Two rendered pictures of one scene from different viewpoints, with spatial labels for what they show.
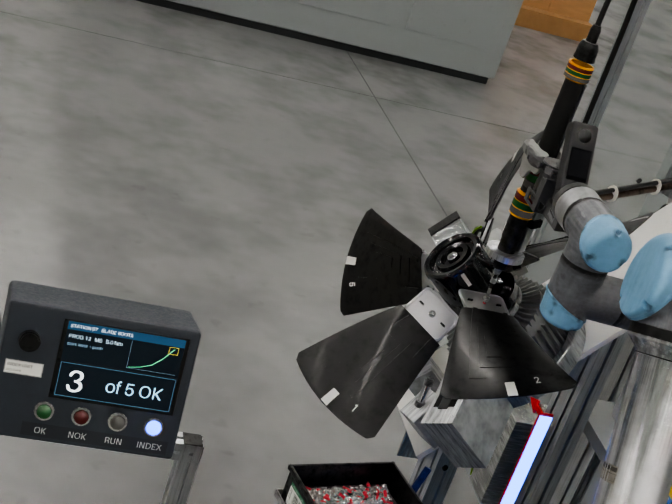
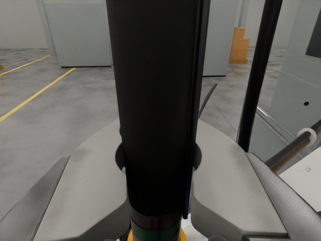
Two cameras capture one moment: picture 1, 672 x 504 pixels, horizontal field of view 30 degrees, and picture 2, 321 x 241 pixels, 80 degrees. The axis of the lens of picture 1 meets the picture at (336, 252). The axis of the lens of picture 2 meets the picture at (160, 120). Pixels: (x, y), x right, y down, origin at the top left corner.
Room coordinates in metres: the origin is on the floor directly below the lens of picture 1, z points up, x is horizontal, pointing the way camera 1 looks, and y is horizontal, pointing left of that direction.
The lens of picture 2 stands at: (1.97, -0.31, 1.55)
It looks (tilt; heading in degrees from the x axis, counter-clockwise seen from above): 28 degrees down; 16
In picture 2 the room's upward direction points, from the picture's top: straight up
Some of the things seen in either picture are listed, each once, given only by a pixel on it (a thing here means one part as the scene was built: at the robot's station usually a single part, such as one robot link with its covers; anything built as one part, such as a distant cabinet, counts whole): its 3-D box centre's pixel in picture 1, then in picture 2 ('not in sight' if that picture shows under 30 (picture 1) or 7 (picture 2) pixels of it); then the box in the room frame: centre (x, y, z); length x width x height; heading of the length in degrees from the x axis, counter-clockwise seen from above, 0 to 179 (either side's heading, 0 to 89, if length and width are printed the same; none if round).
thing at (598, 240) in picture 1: (597, 237); not in sight; (1.80, -0.37, 1.47); 0.11 x 0.08 x 0.09; 18
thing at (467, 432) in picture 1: (468, 413); not in sight; (2.01, -0.33, 0.98); 0.20 x 0.16 x 0.20; 108
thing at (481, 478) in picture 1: (523, 455); not in sight; (2.37, -0.53, 0.73); 0.15 x 0.09 x 0.22; 108
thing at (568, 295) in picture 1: (581, 293); not in sight; (1.80, -0.38, 1.37); 0.11 x 0.08 x 0.11; 101
